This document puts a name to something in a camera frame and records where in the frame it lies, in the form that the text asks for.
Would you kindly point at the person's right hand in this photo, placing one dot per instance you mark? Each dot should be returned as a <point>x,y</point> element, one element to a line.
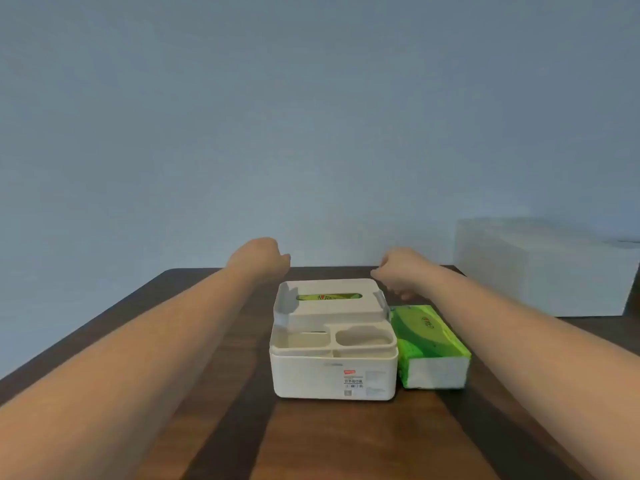
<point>402,269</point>

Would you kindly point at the person's left hand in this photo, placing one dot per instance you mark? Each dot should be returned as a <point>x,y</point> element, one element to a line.
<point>260,257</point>

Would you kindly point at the person's right fingers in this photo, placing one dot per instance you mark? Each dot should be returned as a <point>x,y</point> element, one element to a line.
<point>387,283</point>

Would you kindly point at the person's right forearm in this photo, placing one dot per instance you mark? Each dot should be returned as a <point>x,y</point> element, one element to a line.
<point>530,359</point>

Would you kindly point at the person's left forearm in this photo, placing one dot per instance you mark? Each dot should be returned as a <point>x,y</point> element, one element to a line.
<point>130,354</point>

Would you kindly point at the green tissue pack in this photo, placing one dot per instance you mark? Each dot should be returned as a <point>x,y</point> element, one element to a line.
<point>431,347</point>
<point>330,297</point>

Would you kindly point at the white tissue organizer box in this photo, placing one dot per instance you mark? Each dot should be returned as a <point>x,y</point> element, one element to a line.
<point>332,344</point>

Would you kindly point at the large white box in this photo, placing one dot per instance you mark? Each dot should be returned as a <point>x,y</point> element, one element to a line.
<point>542,267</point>

